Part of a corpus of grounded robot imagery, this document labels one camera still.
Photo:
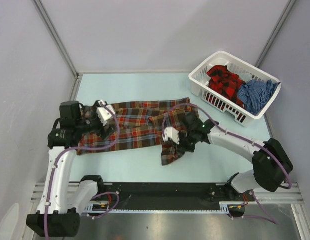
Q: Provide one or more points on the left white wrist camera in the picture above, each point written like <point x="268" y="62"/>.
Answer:
<point x="105" y="111"/>

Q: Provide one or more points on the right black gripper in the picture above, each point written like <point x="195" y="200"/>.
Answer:
<point x="182" y="148"/>

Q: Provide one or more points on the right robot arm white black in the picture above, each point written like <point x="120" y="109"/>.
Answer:
<point x="271" y="164"/>

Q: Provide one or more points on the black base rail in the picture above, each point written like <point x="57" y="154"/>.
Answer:
<point x="146" y="196"/>

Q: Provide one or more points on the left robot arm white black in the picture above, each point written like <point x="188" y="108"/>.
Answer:
<point x="57" y="215"/>

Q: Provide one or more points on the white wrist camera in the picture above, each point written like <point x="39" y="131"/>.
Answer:
<point x="171" y="135"/>
<point x="105" y="111"/>

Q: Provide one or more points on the right aluminium corner post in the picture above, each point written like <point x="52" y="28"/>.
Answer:
<point x="288" y="9"/>

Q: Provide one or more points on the blue checked shirt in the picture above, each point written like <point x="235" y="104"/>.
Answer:
<point x="256" y="94"/>

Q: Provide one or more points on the aluminium frame profile front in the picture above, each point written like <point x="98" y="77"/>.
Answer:
<point x="281" y="196"/>

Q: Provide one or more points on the white slotted cable duct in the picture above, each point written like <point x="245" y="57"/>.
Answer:
<point x="96" y="209"/>

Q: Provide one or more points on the aluminium corner post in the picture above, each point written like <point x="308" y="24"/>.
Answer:
<point x="44" y="15"/>
<point x="288" y="9"/>

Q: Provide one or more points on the red black checked shirt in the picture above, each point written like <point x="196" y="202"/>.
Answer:
<point x="225" y="83"/>

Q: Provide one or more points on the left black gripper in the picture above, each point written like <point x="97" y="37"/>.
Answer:
<point x="103" y="133"/>

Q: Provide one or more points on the left aluminium corner post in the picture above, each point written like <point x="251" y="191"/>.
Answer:
<point x="44" y="15"/>

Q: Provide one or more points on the brown red plaid shirt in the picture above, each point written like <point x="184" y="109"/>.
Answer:
<point x="140" y="124"/>

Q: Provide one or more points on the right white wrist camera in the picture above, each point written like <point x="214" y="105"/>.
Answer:
<point x="171" y="135"/>

